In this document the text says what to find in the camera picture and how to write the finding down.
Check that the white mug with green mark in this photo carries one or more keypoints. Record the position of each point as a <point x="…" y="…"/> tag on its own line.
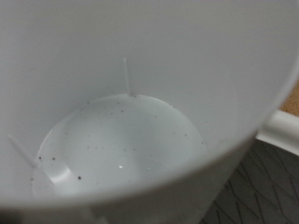
<point x="124" y="93"/>

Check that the white two-tier turntable shelf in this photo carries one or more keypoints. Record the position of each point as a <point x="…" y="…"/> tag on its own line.
<point x="267" y="186"/>

